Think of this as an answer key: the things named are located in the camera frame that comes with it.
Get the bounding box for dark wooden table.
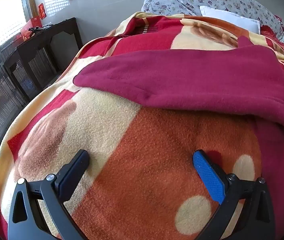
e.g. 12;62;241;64
3;17;84;100

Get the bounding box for white pillow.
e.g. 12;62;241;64
199;5;261;34

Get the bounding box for large floral pillow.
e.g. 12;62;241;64
173;0;284;53

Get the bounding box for maroon fleece garment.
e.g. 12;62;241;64
73;36;284;233

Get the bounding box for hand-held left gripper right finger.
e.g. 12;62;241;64
193;150;276;240

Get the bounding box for bright window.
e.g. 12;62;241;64
0;0;36;50

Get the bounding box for small floral pillow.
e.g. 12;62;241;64
142;0;195;15

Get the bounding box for orange and red printed blanket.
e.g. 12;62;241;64
0;11;284;240

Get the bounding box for red box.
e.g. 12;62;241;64
20;17;43;42

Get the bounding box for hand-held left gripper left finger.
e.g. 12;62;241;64
7;149;90;240

